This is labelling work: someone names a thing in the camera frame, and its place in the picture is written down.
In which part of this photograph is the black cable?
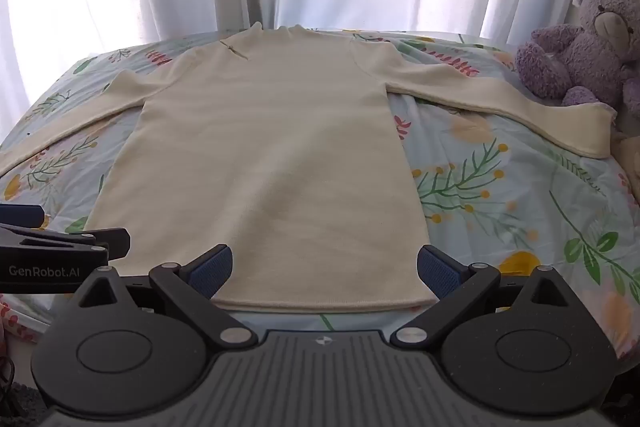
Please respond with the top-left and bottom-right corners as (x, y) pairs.
(0, 353), (17, 404)

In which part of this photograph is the cream knit sweater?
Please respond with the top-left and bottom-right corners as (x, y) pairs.
(0, 22), (617, 314)

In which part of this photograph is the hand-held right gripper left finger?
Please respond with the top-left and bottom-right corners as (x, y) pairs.
(74, 244), (257, 352)

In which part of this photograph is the purple teddy bear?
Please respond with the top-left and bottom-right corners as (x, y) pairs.
(515, 0), (640, 134)

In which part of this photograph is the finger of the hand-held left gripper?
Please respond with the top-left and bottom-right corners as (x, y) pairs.
(0, 205), (46, 229)
(0, 223), (132, 262)

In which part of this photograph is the floral bed sheet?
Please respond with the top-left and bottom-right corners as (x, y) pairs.
(0, 27), (640, 364)

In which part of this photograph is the beige plush toy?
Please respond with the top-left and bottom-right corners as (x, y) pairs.
(607, 127), (640, 210)

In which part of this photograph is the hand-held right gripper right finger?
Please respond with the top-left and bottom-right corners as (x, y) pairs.
(391, 245), (577, 351)

